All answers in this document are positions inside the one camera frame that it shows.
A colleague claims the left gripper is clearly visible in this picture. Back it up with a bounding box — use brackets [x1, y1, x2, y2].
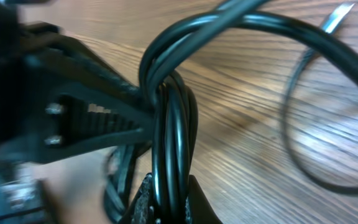
[0, 1, 64, 164]

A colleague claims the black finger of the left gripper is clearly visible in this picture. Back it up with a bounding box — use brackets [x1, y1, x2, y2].
[21, 23, 152, 109]

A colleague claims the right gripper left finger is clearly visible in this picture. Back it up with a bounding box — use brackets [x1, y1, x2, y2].
[118, 173, 154, 224]

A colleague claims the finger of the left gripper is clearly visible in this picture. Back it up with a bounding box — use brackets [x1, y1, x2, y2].
[17, 90, 154, 164]

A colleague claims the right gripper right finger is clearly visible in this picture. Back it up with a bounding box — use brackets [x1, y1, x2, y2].
[185, 175, 222, 224]

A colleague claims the black cable bundle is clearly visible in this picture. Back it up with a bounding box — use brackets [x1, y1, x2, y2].
[103, 0, 358, 224]

